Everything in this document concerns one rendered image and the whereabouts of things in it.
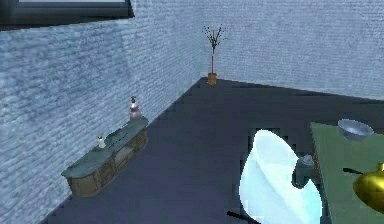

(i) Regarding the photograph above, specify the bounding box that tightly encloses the grey bowl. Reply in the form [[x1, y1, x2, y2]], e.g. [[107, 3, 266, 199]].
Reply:
[[336, 118, 375, 141]]

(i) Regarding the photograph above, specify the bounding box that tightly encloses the wooden sideboard green top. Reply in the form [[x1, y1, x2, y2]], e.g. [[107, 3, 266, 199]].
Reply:
[[60, 116, 150, 199]]

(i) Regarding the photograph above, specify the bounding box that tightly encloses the golden kettle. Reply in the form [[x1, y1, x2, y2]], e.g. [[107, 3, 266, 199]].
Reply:
[[352, 161, 384, 215]]

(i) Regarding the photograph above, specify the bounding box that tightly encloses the bare house plant orange pot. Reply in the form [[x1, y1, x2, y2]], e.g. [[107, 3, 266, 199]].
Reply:
[[201, 23, 229, 86]]

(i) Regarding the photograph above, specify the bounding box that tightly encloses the black knife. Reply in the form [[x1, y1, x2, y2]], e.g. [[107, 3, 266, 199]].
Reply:
[[342, 167, 365, 176]]

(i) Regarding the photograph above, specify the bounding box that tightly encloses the green table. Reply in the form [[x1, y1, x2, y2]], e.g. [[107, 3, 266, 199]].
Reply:
[[309, 121, 384, 224]]

